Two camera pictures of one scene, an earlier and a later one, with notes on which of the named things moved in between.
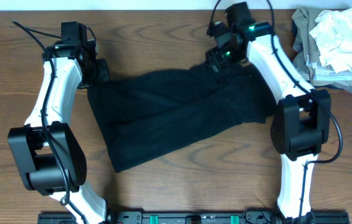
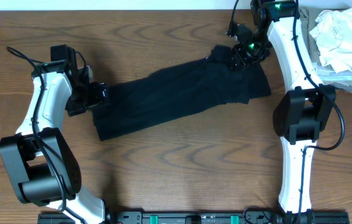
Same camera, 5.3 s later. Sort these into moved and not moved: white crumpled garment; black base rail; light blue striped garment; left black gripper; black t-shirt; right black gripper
Moved: left black gripper; right black gripper; black t-shirt
Not moved: light blue striped garment; white crumpled garment; black base rail
